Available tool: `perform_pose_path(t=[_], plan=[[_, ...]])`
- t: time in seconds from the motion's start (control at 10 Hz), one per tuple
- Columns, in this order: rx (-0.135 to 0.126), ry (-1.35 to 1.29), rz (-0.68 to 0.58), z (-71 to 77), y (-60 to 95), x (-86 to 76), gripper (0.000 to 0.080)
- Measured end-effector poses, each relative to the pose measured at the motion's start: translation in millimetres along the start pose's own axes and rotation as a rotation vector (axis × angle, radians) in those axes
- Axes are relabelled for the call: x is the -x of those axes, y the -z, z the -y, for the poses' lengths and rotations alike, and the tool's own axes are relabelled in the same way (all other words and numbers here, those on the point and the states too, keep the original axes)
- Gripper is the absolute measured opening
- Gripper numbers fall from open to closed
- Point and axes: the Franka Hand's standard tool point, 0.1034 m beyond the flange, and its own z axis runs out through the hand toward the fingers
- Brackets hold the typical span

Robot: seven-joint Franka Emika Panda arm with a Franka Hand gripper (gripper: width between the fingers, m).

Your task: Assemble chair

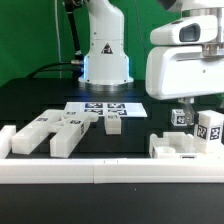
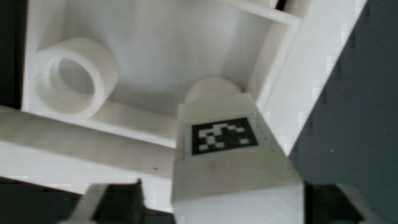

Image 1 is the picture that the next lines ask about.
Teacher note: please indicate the white left fence block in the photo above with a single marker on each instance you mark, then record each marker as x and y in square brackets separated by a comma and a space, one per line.
[6, 133]

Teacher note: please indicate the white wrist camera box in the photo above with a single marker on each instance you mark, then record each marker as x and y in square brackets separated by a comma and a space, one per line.
[189, 31]

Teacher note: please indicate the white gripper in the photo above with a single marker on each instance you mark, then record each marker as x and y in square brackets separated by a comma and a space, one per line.
[183, 72]

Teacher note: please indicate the white chair seat part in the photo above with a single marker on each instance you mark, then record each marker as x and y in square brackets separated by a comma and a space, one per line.
[173, 145]

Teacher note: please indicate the white front fence bar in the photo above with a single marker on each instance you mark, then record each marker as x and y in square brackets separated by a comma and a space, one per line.
[102, 171]

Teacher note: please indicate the white chair back frame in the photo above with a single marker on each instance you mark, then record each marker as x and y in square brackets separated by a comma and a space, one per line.
[68, 129]

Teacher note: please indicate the white tag sheet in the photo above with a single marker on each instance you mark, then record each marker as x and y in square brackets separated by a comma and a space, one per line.
[123, 109]

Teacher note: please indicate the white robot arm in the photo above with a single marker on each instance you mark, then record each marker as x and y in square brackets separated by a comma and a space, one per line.
[97, 29]

